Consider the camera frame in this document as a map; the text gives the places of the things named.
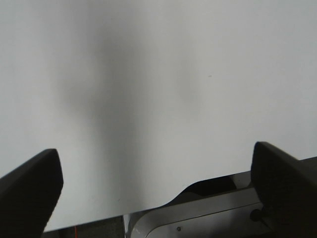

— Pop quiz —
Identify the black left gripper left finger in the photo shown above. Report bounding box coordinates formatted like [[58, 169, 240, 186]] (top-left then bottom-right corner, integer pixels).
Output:
[[0, 149, 63, 238]]

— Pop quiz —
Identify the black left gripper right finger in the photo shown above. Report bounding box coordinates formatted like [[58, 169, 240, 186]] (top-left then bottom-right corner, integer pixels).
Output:
[[251, 142, 317, 238]]

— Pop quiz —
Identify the grey robot base frame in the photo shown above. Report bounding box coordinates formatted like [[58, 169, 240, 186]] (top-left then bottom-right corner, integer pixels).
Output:
[[123, 172, 273, 238]]

